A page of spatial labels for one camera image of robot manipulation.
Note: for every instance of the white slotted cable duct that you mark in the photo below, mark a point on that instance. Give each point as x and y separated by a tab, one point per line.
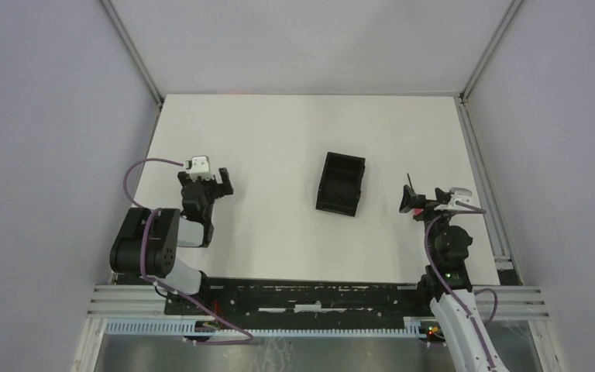
197	328

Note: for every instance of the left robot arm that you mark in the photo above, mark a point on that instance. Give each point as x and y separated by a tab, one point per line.
147	242

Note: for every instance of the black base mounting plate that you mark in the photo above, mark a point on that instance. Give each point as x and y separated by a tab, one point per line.
318	305

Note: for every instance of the aluminium right side rail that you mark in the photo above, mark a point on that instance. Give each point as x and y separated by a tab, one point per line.
500	242

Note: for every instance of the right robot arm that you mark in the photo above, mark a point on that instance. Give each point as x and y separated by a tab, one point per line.
445	287

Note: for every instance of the corner aluminium post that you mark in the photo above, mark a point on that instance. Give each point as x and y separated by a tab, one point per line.
126	40
498	34

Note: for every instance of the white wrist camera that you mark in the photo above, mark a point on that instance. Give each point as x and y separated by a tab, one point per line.
461	200
198	168

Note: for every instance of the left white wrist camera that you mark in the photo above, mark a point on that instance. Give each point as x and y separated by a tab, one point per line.
198	168

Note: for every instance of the left corner aluminium post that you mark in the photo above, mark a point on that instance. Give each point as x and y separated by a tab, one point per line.
126	40

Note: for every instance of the aluminium rail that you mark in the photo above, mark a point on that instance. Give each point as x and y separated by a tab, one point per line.
515	303
500	242

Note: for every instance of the aluminium front rail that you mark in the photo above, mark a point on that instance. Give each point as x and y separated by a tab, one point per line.
515	303

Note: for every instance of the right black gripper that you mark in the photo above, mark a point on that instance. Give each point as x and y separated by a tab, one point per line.
425	204

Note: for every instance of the black plastic bin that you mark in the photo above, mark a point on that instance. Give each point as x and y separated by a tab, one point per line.
340	187

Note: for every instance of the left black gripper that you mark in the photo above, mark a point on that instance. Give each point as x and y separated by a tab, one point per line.
208	187

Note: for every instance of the right corner aluminium post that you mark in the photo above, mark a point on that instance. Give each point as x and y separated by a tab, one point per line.
498	34

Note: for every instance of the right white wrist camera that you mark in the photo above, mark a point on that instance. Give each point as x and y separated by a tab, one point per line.
461	200

